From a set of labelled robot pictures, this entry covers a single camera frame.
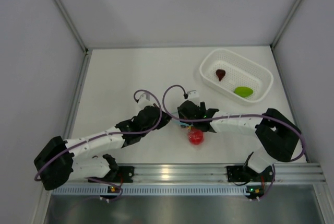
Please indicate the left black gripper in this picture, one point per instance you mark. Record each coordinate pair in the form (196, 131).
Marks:
(164, 120)

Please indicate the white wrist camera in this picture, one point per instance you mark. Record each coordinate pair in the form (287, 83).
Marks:
(193, 96)
(144, 101)

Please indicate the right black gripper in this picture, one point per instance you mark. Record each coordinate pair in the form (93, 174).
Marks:
(203, 106)

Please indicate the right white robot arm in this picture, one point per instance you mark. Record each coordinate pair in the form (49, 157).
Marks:
(277, 135)

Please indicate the white slotted cable duct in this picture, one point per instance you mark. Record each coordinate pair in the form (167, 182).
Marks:
(159, 190)

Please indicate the green fake fruit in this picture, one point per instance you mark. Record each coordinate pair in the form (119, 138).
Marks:
(243, 92)

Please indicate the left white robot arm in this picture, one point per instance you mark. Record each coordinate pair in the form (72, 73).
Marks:
(63, 160)

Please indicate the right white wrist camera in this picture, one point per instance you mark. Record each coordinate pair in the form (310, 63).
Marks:
(193, 96)

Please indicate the clear zip top bag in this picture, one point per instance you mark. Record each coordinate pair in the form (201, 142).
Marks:
(185, 127)

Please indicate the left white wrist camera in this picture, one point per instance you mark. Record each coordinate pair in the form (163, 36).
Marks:
(144, 101)

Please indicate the aluminium mounting rail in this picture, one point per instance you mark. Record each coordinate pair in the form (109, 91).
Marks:
(291, 173)

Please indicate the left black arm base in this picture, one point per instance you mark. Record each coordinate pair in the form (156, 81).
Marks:
(124, 174)

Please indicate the red fake apple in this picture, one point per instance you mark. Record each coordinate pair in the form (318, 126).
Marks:
(195, 136)

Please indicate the white perforated plastic basket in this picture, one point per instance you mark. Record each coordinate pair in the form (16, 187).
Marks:
(240, 71)

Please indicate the dark purple fake fig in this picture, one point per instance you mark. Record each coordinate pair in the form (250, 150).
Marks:
(220, 73)

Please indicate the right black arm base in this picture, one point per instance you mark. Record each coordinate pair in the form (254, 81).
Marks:
(240, 173)

